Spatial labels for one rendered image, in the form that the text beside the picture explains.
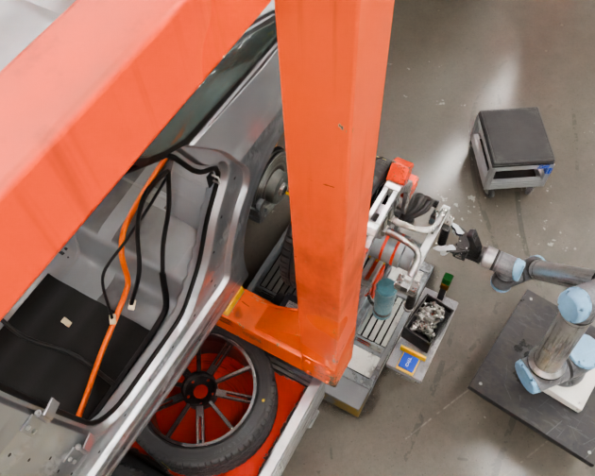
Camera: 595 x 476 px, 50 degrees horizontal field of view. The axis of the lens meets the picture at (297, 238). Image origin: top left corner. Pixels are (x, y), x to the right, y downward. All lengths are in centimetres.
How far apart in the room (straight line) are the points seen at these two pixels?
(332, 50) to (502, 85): 345
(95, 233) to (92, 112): 207
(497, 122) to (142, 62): 331
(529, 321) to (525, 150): 101
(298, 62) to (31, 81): 66
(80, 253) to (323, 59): 190
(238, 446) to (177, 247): 85
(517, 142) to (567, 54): 124
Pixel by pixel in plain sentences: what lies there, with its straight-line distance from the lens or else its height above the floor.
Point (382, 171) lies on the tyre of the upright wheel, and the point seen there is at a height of 115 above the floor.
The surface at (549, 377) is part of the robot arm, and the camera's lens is 279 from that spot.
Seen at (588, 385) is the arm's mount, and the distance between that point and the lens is 316.
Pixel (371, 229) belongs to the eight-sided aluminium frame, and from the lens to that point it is 239.
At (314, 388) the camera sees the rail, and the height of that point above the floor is 39.
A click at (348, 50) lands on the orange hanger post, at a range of 112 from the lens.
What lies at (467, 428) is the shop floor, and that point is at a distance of 332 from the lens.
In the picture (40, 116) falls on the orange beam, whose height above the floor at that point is 273.
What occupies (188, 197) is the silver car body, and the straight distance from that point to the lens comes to 248.
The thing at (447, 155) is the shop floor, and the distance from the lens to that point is 407.
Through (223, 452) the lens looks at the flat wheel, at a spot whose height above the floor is 50.
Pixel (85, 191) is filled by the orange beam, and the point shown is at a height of 265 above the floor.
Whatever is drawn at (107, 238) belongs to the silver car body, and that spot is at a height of 100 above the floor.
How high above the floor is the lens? 315
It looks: 59 degrees down
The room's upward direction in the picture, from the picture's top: 4 degrees counter-clockwise
